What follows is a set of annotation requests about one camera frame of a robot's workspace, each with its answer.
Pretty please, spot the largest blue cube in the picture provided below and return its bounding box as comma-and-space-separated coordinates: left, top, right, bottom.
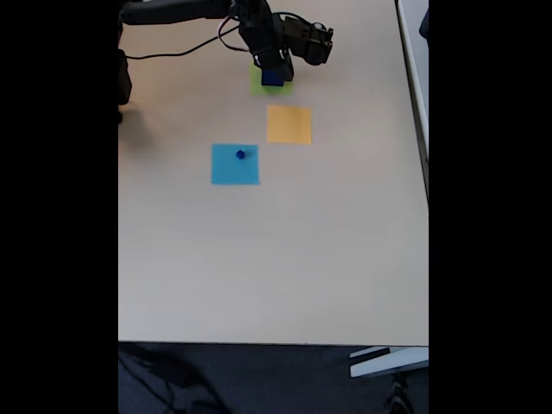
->
260, 67, 286, 88

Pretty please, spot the green paper square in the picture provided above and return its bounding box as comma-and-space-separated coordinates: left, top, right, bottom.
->
249, 61, 294, 97

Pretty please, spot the orange paper square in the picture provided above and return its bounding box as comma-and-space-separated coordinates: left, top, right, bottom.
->
266, 104, 313, 146

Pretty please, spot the blue paper square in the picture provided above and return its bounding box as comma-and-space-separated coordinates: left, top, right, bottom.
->
210, 143, 260, 186

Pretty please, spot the white adjacent table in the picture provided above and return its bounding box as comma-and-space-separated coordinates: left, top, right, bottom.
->
395, 0, 430, 202

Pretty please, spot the white table foot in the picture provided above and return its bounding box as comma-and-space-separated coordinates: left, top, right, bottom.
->
348, 345, 430, 380

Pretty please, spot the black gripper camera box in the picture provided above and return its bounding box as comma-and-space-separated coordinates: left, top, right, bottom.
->
292, 20, 335, 67

